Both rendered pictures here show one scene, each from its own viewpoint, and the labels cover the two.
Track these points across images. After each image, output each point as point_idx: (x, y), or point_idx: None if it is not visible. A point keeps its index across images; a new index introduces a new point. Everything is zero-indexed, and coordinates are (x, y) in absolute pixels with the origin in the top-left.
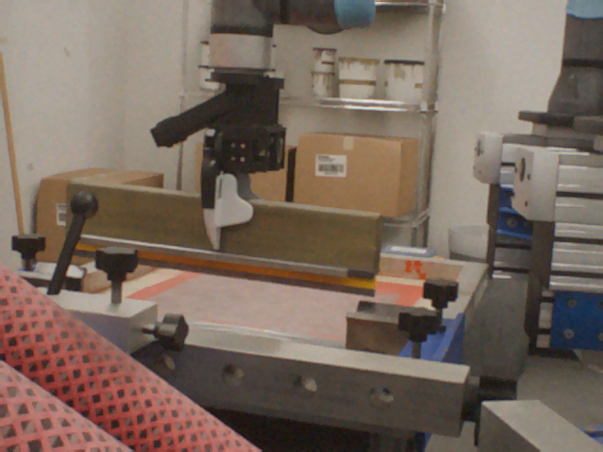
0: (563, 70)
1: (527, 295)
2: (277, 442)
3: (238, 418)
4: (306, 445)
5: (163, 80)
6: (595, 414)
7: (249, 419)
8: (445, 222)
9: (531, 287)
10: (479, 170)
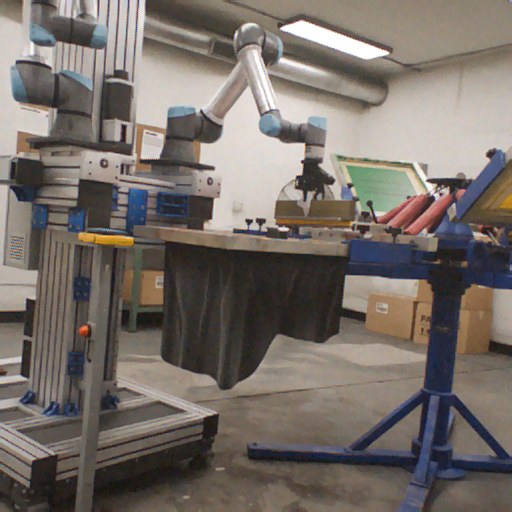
0: (86, 119)
1: (188, 227)
2: (201, 340)
3: (216, 334)
4: (191, 337)
5: None
6: None
7: (212, 332)
8: None
9: (193, 223)
10: (110, 176)
